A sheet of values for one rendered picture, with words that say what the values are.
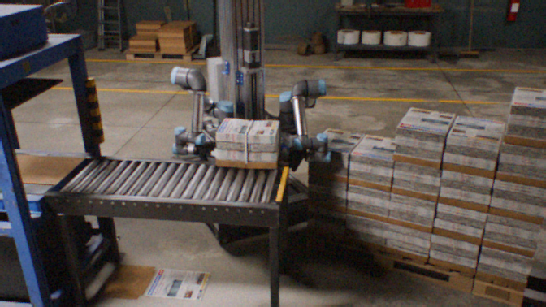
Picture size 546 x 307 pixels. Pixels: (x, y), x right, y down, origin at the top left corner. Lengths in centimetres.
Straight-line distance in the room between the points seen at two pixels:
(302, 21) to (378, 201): 678
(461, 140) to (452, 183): 29
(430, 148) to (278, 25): 702
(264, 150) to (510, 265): 165
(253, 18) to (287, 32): 622
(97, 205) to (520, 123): 238
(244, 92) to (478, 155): 166
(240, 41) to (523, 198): 208
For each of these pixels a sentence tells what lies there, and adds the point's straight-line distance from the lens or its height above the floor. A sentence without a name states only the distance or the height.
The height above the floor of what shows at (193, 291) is 1.
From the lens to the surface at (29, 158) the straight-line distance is 363.
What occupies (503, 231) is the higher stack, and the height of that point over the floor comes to 51.
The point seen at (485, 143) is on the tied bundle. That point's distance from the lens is 308.
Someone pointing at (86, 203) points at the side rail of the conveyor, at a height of 76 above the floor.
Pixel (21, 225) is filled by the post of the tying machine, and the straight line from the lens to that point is 301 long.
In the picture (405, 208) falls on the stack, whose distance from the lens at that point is 334.
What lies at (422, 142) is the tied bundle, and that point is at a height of 99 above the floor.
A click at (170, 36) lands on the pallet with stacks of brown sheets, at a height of 43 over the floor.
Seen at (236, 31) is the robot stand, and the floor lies 151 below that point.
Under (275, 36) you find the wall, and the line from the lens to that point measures 989.
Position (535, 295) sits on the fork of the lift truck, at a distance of 361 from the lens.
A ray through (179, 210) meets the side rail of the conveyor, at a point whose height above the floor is 75.
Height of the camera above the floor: 217
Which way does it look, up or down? 25 degrees down
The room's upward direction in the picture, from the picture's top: straight up
